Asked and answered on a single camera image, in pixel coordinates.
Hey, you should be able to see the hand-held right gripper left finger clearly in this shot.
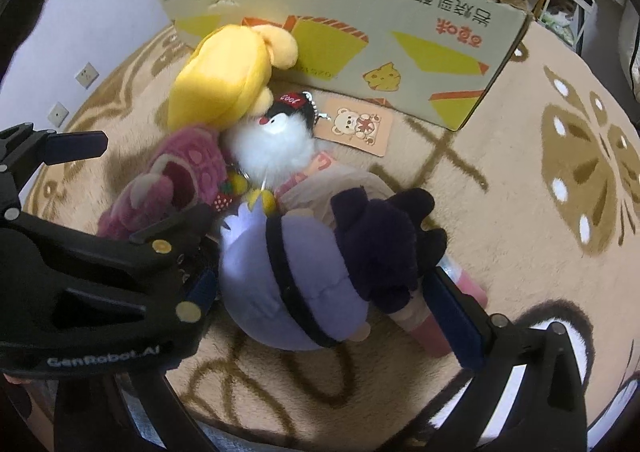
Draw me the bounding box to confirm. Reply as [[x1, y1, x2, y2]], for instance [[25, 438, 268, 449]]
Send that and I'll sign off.
[[52, 369, 211, 452]]

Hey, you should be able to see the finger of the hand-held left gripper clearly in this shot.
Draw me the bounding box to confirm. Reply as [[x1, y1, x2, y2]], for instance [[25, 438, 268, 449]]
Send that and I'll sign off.
[[0, 204, 222, 349], [0, 124, 109, 218]]

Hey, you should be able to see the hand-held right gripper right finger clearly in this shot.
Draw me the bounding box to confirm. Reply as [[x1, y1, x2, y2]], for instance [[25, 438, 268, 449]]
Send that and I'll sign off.
[[422, 264, 588, 452]]

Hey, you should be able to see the purple round plush toy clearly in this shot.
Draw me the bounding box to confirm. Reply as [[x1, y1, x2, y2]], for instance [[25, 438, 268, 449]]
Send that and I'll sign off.
[[219, 187, 448, 352]]

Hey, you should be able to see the pink bear plush toy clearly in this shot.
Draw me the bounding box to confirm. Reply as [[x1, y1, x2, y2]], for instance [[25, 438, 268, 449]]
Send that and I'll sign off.
[[96, 124, 236, 240]]

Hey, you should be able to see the white fluffy plush toy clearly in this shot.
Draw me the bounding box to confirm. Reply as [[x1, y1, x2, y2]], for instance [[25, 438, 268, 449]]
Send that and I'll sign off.
[[225, 91, 321, 190]]

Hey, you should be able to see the yellow plush toy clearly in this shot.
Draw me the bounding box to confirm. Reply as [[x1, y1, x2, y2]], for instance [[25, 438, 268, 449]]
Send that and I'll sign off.
[[166, 14, 299, 133]]

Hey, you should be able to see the printed cardboard box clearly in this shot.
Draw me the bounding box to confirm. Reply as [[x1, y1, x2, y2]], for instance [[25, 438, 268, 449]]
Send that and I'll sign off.
[[152, 0, 533, 133]]

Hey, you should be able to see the beige patterned rug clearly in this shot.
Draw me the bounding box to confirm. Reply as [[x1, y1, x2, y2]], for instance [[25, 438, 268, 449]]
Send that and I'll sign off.
[[22, 22, 640, 452]]

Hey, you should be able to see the orange bear picture card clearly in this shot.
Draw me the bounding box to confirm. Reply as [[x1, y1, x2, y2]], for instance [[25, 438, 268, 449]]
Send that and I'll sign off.
[[314, 99, 396, 158]]

